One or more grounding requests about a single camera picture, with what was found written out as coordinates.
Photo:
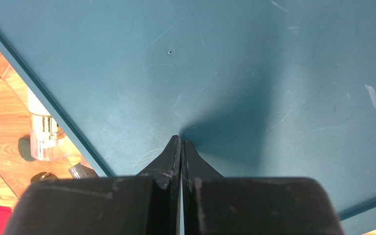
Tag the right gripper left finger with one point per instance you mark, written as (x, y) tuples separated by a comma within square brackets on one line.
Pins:
[(147, 203)]

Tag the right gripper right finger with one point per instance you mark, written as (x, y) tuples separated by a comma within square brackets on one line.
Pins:
[(218, 205)]

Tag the foundation bottle dark cap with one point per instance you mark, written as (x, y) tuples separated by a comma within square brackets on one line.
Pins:
[(80, 171)]

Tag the cream bottle gold neck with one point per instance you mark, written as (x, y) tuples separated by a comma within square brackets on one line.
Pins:
[(47, 139)]

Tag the teal drawer organizer box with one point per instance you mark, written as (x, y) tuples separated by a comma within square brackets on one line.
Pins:
[(261, 87)]

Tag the transparent drawer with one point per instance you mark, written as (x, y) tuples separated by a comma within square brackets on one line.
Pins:
[(14, 128)]

